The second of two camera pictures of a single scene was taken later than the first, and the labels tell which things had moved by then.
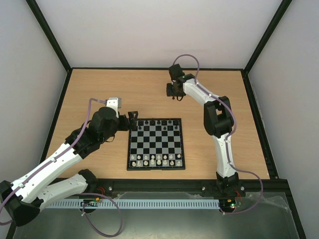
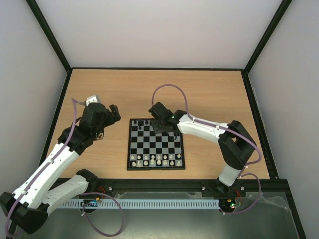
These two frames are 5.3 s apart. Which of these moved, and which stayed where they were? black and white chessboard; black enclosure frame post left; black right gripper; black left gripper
Moved: black right gripper; black left gripper
Stayed: black enclosure frame post left; black and white chessboard
